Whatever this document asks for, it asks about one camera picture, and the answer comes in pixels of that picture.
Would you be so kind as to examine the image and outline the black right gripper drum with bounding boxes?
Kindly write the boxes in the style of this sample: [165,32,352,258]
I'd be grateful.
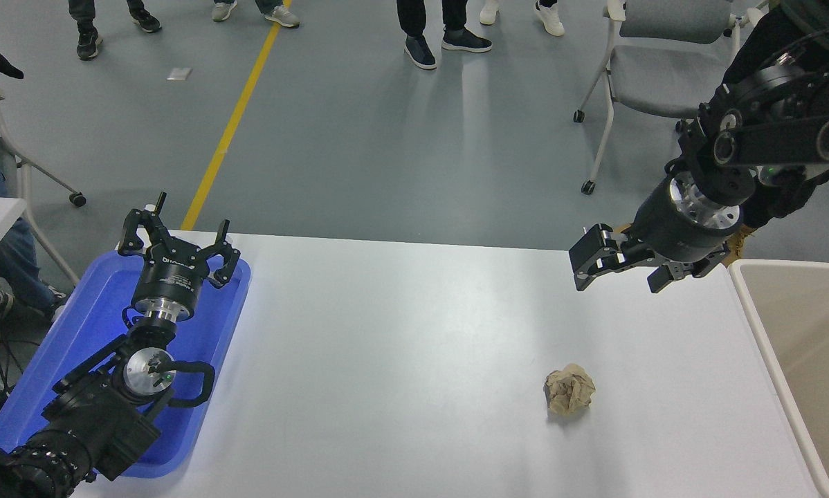
[626,177,737,267]

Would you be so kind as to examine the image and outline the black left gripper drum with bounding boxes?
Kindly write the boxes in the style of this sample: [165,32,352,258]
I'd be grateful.
[131,248,209,311]

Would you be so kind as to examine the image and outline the tan paper ball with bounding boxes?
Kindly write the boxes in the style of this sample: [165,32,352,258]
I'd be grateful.
[544,364,596,418]

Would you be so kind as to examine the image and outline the blue plastic tray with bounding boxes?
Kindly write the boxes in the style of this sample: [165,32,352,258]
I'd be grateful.
[0,249,253,479]

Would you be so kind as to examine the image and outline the white-framed wheeled chair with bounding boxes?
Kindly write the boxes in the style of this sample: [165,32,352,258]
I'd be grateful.
[0,97,87,284]

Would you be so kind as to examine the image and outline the large pale bin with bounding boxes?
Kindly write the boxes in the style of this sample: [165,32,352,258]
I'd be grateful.
[728,259,829,498]

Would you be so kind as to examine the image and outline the grey wheeled chair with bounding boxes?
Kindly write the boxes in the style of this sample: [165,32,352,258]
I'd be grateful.
[572,0,765,196]

